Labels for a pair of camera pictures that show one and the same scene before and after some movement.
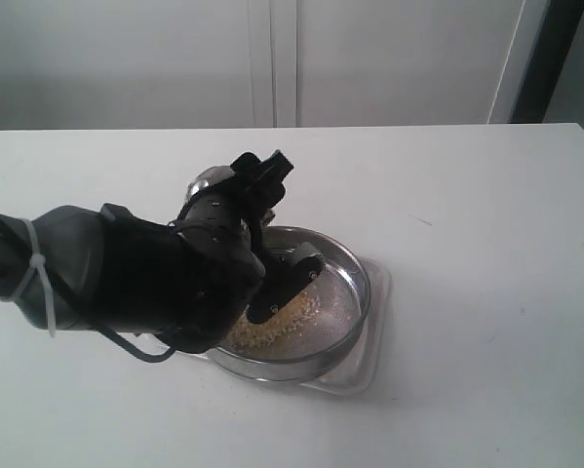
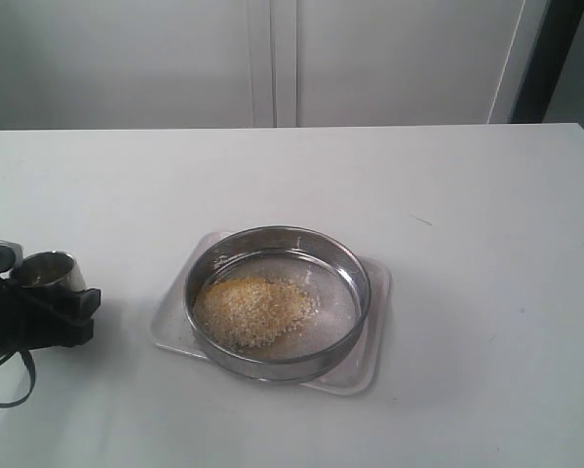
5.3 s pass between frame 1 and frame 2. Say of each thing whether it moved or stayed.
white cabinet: stayed
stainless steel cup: moved
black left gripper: moved
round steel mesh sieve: stayed
